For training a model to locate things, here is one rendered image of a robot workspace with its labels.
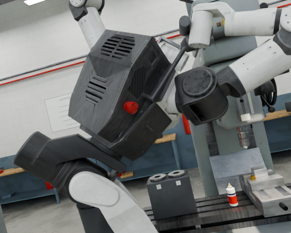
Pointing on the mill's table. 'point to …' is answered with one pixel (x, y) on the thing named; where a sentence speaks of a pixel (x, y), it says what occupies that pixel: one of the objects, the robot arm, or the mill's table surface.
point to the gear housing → (226, 50)
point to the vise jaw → (265, 182)
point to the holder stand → (171, 194)
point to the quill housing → (233, 120)
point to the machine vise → (271, 198)
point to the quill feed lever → (268, 105)
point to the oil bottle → (232, 195)
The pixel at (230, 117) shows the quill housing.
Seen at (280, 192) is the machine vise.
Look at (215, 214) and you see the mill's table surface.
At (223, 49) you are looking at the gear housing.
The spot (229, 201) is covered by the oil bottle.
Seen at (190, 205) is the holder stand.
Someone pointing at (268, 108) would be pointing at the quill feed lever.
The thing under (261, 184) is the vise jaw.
